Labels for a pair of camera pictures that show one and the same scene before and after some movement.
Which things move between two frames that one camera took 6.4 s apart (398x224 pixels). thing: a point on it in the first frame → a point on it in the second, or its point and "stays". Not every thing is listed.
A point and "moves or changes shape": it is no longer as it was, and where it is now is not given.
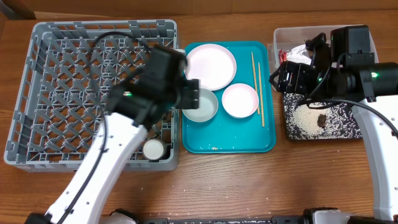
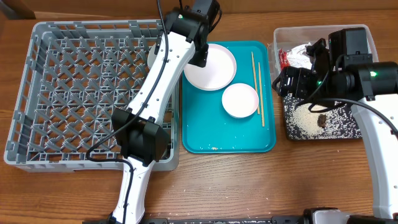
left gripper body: x=191 y=94 → x=201 y=56
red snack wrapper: x=282 y=56 stays
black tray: x=305 y=119 stays
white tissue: x=295 y=55 stays
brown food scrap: x=322 y=121 stays
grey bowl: x=208 y=107 moves or changes shape
